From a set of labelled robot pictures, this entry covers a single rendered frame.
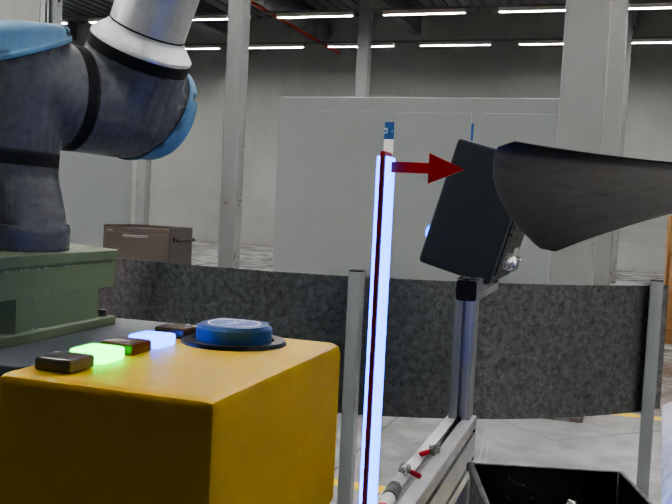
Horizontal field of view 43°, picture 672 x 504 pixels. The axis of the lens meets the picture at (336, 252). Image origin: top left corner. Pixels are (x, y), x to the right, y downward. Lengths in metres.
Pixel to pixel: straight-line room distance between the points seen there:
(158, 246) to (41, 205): 6.47
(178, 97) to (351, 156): 6.07
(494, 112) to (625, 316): 4.20
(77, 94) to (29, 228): 0.15
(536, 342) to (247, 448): 2.27
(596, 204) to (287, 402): 0.37
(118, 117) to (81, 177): 9.62
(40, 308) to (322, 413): 0.49
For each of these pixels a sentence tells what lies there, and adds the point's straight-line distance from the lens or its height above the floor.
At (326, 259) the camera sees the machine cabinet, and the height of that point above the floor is 0.71.
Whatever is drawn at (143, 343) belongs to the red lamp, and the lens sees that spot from 0.42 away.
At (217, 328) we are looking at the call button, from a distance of 0.44.
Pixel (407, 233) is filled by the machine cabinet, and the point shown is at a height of 0.96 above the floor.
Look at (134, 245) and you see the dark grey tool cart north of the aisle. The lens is 7.48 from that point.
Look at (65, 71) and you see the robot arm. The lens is 0.93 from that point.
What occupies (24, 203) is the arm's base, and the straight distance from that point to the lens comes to 0.90.
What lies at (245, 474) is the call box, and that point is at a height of 1.03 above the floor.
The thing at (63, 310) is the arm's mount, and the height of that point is 1.03.
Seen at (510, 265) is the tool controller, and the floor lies 1.07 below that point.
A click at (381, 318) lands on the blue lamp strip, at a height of 1.06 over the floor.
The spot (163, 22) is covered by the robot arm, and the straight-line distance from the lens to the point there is 0.97.
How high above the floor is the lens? 1.15
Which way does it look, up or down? 3 degrees down
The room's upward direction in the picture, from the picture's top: 3 degrees clockwise
